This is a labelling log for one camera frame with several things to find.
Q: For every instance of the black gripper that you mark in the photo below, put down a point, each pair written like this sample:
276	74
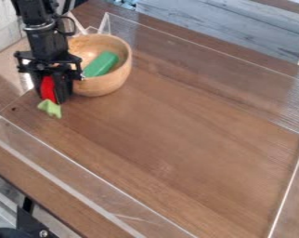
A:
47	57

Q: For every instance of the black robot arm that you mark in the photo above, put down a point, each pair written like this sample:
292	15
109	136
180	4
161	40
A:
38	11

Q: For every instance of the clear acrylic tray wall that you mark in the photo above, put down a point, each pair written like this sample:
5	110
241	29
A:
185	155

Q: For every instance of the green rectangular block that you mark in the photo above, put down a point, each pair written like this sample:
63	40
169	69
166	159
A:
101	64

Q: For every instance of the black metal bracket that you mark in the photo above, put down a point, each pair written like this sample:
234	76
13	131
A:
27	224

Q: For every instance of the wooden bowl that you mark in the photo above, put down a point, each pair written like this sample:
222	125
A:
86	46

